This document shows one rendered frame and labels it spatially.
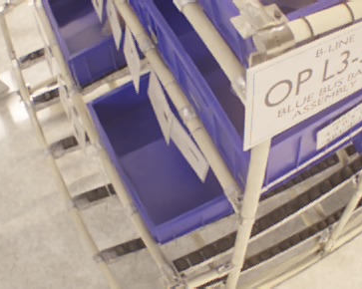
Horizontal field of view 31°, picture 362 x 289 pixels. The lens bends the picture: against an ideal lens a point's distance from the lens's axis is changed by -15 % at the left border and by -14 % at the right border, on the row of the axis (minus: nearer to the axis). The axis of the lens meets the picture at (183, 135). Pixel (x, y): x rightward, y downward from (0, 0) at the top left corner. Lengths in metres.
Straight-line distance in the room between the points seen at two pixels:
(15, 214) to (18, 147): 0.29
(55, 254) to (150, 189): 0.84
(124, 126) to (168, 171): 0.16
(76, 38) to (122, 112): 0.31
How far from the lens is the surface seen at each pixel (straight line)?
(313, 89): 0.99
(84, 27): 2.00
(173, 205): 1.72
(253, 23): 0.85
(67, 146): 2.13
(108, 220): 2.50
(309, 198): 1.76
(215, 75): 1.48
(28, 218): 2.56
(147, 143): 1.79
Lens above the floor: 2.33
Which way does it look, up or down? 63 degrees down
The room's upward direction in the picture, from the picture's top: 2 degrees counter-clockwise
